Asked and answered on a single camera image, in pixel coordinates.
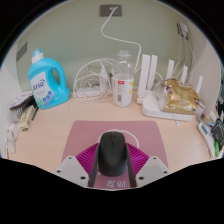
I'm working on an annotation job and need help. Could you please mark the black pen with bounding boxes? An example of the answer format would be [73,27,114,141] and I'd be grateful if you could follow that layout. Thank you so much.
[31,106,40,121]

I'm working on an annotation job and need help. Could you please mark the pale yellow box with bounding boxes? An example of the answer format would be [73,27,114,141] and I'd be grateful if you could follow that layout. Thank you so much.
[18,104,36,132]

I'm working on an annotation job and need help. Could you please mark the clear plastic bottle red label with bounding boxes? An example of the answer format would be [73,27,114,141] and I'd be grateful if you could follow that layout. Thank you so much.
[112,49,135,108]

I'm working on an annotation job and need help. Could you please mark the grey wall socket plate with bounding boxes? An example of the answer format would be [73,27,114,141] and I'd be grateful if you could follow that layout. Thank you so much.
[99,4,123,18]

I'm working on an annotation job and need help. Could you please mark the white power strip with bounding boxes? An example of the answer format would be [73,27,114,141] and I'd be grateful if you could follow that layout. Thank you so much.
[73,85,114,98]

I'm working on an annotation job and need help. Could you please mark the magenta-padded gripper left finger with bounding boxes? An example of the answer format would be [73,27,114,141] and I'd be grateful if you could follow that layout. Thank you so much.
[54,142,101,189]

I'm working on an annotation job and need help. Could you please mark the coiled white cable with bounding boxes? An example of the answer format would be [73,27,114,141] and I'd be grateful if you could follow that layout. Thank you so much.
[69,58,116,111]

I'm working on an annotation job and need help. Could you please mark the white wall adapter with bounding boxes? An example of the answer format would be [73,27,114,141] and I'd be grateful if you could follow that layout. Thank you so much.
[178,21,190,41]

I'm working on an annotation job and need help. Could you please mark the grey blank wall plate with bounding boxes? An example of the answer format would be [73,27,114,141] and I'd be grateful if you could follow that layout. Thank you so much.
[15,41,28,63]

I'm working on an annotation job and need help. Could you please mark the pink cartoon mouse pad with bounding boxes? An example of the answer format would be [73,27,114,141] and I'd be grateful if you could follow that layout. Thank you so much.
[61,120,170,190]

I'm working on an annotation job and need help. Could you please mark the black round device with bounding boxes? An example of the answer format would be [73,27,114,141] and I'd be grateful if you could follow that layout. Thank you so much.
[211,117,224,148]

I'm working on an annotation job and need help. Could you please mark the white rectangular device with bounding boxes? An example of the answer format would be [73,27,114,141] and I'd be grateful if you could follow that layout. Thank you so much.
[197,120,214,158]

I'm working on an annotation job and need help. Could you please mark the white router with antennas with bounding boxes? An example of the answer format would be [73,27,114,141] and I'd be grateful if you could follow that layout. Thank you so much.
[136,54,205,122]

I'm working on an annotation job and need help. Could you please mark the blue detergent bottle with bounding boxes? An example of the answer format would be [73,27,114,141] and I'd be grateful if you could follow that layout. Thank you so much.
[27,47,71,110]

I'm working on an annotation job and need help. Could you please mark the grey clear plastic bag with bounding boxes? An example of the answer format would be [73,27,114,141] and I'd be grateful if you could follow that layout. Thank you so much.
[8,109,24,124]

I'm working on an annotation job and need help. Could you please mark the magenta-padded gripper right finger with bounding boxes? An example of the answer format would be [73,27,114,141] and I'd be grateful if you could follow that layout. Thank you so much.
[125,142,172,189]

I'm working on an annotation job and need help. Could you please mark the black computer mouse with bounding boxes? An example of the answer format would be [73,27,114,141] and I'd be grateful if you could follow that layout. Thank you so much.
[97,131,128,178]

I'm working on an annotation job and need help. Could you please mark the gold snack bag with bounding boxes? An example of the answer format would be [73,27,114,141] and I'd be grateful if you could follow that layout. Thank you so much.
[163,78,200,116]

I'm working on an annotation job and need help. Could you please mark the white wall socket cable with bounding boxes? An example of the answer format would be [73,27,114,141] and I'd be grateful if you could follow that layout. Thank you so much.
[100,6,143,78]

